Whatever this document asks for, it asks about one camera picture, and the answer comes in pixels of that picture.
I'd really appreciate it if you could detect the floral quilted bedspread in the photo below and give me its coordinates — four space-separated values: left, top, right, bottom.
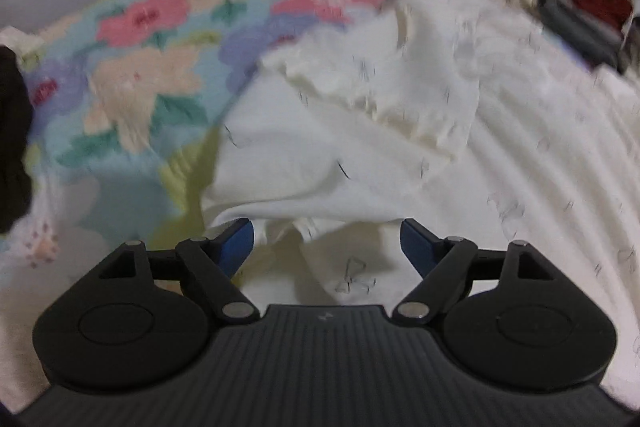
0 0 546 413

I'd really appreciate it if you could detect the dark brown cloth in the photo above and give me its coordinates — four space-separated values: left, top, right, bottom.
0 46 35 235

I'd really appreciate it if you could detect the red cloth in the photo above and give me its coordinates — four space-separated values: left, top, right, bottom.
549 0 633 30

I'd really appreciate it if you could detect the small cream bow-print cloth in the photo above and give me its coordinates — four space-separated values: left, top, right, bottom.
0 26 43 55

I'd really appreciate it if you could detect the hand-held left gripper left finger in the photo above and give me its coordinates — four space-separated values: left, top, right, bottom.
97 217 262 327

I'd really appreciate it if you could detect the cream bow-print garment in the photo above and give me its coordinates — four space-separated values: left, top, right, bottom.
201 0 640 408

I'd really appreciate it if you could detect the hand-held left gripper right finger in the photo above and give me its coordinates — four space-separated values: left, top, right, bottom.
391 217 556 325

